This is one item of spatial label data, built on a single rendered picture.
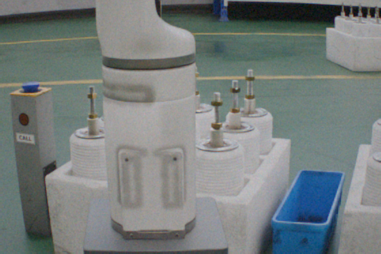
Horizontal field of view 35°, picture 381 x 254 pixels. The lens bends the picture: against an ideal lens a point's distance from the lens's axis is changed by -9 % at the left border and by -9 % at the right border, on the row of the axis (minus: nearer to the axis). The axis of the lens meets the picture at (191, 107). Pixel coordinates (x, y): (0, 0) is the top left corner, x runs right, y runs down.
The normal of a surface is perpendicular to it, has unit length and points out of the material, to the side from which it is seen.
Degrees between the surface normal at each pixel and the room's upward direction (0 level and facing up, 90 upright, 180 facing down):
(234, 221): 90
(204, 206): 0
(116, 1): 92
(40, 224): 90
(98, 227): 0
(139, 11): 93
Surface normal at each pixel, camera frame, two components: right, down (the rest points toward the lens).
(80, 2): 0.07, 0.23
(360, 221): -0.31, 0.22
